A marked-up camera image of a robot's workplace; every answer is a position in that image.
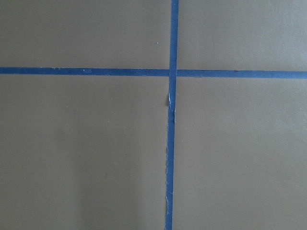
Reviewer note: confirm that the brown paper mat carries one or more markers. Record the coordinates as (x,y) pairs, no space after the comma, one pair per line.
(153,114)

